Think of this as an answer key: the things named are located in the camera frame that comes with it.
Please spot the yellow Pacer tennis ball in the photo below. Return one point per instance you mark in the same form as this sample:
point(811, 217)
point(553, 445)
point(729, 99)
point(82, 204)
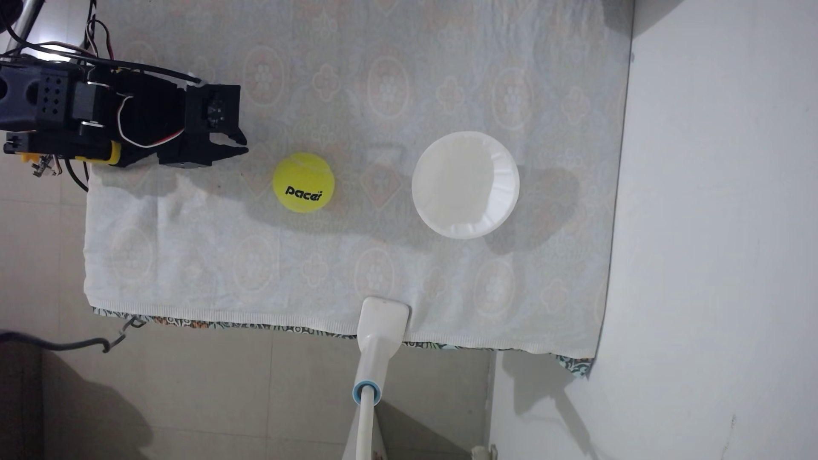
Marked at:
point(303, 182)

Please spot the white paper bowl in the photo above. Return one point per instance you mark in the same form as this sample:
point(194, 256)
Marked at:
point(465, 185)

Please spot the metal pole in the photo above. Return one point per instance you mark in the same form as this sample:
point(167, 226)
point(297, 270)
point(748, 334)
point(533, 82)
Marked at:
point(25, 19)

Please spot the pale floral patterned tablecloth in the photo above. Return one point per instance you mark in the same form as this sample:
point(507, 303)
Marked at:
point(383, 275)

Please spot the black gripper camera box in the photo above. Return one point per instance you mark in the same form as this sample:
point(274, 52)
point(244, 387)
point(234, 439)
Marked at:
point(214, 108)

